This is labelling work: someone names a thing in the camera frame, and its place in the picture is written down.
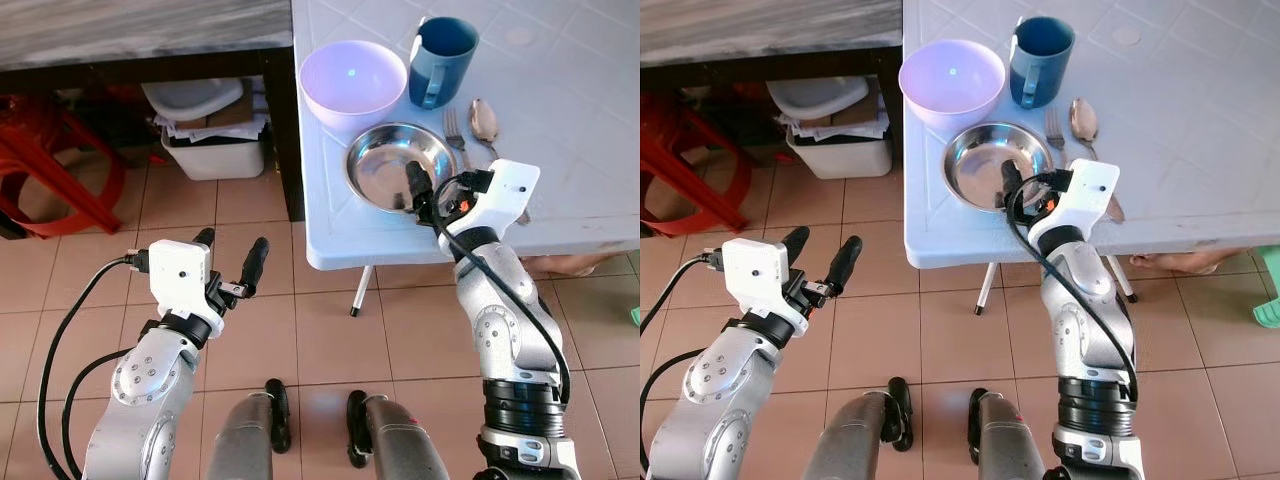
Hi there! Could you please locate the blue plastic mug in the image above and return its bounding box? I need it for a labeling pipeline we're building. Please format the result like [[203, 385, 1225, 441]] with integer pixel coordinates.
[[1008, 15, 1078, 110], [407, 16, 481, 110]]

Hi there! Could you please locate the black robot left foot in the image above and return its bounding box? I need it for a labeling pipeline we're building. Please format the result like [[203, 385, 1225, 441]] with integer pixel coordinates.
[[264, 378, 294, 454], [884, 376, 914, 452]]

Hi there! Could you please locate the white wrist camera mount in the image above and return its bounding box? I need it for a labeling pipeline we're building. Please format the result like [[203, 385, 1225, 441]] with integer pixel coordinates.
[[1039, 157, 1120, 240], [461, 159, 542, 242], [147, 240, 227, 337], [721, 239, 810, 337]]

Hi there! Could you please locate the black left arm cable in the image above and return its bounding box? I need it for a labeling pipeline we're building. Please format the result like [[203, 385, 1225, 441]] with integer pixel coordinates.
[[36, 252, 151, 480], [640, 250, 723, 471]]

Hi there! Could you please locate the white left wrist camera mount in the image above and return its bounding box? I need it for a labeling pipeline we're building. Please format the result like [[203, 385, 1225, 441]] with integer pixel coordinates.
[[147, 240, 227, 337], [721, 239, 810, 337]]

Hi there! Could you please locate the dark wooden marble-top counter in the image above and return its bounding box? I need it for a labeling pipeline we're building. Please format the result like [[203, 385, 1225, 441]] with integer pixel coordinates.
[[0, 0, 306, 223], [640, 0, 907, 206]]

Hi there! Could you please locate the red plastic stool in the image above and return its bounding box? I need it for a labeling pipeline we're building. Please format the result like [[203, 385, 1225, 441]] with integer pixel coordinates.
[[640, 91, 753, 238], [0, 93, 128, 241]]

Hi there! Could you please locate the metal fork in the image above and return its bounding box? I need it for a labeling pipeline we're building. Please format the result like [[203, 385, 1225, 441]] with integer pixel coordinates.
[[442, 107, 473, 173], [1042, 107, 1071, 171]]

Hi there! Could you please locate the grey robot left leg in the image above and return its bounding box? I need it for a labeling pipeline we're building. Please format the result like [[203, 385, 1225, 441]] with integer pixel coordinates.
[[803, 392, 893, 480], [203, 392, 277, 480]]

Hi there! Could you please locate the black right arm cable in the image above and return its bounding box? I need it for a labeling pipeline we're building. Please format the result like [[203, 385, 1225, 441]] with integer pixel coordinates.
[[431, 171, 572, 406], [1008, 170, 1141, 406]]

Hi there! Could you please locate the black robot right foot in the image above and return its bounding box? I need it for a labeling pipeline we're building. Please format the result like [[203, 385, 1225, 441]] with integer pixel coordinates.
[[965, 387, 992, 464], [345, 389, 374, 470]]

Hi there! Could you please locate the green plastic object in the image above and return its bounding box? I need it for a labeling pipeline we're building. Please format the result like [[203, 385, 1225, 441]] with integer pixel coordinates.
[[1252, 244, 1280, 330]]

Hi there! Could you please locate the white plastic storage bin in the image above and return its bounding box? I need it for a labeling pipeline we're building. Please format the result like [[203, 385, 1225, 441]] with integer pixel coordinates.
[[785, 128, 894, 182], [160, 126, 268, 182]]

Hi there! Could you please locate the white plastic basin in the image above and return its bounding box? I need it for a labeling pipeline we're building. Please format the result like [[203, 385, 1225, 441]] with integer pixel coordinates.
[[141, 78, 245, 123], [766, 77, 870, 123]]

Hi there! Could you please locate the person's bare foot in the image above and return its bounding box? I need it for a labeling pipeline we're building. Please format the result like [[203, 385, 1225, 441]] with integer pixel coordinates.
[[520, 252, 614, 279], [1129, 249, 1224, 277]]

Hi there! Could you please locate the white paper stack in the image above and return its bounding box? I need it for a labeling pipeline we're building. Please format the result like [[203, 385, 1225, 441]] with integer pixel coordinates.
[[152, 95, 271, 144], [778, 95, 894, 144]]

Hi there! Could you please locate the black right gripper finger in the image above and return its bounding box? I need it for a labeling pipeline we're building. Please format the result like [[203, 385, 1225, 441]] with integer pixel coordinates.
[[404, 160, 436, 215], [1000, 160, 1030, 210]]

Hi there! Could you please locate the purple plastic bowl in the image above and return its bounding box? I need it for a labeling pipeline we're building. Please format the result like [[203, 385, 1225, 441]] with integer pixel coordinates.
[[898, 39, 1008, 132], [299, 40, 410, 132]]

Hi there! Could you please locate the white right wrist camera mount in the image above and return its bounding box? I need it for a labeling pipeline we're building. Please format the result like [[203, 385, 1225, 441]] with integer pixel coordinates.
[[461, 159, 542, 242], [1039, 157, 1120, 240]]

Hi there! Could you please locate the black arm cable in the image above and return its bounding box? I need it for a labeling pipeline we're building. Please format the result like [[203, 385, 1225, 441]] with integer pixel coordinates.
[[36, 252, 151, 480], [1008, 170, 1141, 406], [431, 171, 572, 406], [640, 250, 723, 471]]

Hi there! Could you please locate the white plastic folding table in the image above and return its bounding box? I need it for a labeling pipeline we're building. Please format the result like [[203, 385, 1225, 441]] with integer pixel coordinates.
[[901, 0, 1280, 317], [291, 0, 641, 319]]

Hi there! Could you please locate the metal spoon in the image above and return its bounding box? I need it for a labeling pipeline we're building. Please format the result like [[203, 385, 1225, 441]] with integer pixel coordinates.
[[1067, 96, 1127, 224], [468, 97, 532, 227]]

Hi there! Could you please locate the black robot foot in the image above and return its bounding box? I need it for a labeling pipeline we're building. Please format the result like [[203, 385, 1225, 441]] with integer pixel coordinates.
[[345, 389, 374, 470], [884, 376, 914, 452], [264, 378, 294, 454], [965, 387, 992, 464]]

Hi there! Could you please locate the grey robot right leg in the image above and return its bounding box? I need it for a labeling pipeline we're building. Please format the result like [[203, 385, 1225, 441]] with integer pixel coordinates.
[[975, 391, 1048, 480], [360, 394, 453, 480]]

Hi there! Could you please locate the grey robot leg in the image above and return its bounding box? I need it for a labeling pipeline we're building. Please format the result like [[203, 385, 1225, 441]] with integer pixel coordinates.
[[203, 392, 277, 480], [975, 391, 1048, 480], [803, 392, 893, 480], [360, 394, 453, 480]]

